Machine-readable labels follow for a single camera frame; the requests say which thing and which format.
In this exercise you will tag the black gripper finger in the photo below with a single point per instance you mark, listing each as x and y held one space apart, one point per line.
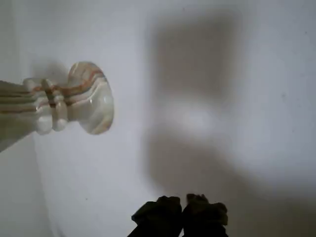
205 219
160 219

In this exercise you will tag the marbled onyx stone vase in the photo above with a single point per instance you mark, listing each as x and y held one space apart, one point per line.
93 106

